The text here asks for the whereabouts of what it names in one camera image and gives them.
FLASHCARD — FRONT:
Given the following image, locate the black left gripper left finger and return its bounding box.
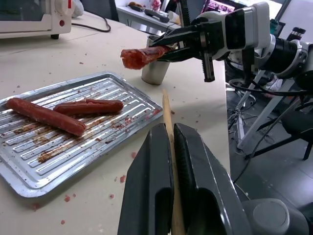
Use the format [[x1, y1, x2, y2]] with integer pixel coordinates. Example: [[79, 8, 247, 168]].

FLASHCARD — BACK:
[[117, 122, 175, 235]]

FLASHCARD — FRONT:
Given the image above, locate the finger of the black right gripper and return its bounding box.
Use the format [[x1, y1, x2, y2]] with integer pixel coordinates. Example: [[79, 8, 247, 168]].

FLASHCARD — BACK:
[[159, 46, 203, 63], [149, 24, 204, 47]]

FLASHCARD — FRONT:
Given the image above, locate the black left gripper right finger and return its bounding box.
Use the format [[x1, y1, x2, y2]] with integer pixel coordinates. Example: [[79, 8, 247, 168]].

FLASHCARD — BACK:
[[173, 122, 253, 235]]

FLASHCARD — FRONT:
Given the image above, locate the torn red sausage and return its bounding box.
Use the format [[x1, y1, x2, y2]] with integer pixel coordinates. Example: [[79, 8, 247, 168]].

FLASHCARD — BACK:
[[120, 46, 172, 71]]

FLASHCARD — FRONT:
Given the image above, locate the wooden skewer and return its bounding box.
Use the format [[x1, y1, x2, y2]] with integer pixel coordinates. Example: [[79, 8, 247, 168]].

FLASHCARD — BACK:
[[162, 88, 186, 235]]

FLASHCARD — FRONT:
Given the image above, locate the metal cup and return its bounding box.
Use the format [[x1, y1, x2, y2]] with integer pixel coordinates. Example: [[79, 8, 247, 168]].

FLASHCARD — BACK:
[[141, 35, 172, 86]]

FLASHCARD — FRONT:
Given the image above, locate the ribbed metal baking tray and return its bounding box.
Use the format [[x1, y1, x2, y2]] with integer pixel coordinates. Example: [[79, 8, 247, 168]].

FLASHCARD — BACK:
[[0, 71, 164, 198]]

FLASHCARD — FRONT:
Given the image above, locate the short split red sausage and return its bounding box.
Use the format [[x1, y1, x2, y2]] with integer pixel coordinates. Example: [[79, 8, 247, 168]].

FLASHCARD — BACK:
[[53, 98, 124, 117]]

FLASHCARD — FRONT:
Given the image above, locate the long red sausage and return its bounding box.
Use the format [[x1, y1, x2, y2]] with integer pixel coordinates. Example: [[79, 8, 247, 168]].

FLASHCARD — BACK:
[[6, 97, 87, 137]]

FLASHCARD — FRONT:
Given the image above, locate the computer monitor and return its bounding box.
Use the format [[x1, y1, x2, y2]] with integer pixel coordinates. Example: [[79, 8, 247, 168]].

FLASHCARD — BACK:
[[201, 0, 243, 15]]

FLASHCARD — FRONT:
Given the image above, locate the white background desk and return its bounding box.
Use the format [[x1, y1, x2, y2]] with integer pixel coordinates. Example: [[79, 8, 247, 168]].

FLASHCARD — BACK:
[[116, 4, 183, 33]]

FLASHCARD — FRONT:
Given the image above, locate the grey rounded robot part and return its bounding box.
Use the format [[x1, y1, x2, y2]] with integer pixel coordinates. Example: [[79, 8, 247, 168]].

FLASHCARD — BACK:
[[241, 198, 313, 235]]

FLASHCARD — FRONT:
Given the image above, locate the dark office chair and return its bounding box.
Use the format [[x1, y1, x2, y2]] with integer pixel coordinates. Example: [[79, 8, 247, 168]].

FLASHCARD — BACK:
[[82, 0, 120, 23]]

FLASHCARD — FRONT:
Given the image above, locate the white plastic bag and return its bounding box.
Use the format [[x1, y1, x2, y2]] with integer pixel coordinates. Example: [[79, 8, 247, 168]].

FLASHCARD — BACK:
[[70, 0, 85, 18]]

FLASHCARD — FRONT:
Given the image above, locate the black chair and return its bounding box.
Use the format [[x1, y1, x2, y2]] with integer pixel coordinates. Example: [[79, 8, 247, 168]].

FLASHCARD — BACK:
[[244, 94, 313, 161]]

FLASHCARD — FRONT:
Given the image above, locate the white toaster oven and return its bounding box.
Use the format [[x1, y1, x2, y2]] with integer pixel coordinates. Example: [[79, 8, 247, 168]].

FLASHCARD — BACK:
[[0, 0, 72, 40]]

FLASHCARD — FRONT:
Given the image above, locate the black ribbed post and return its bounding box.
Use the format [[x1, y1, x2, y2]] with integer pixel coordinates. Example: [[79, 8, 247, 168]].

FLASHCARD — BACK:
[[178, 0, 192, 28]]

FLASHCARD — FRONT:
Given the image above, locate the grey handle tool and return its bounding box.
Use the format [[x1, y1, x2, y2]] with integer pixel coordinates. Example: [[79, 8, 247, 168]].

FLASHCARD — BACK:
[[144, 8, 170, 23]]

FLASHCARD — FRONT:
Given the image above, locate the black oven power cable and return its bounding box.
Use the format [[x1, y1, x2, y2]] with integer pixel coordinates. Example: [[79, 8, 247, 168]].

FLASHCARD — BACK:
[[70, 16, 112, 33]]

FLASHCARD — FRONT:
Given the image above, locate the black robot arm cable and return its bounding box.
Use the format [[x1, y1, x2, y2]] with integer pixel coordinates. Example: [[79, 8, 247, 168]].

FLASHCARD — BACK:
[[224, 55, 313, 96]]

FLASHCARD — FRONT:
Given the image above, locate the white metal stand frame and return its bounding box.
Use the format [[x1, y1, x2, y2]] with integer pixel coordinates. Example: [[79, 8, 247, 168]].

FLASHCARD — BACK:
[[236, 72, 304, 150]]

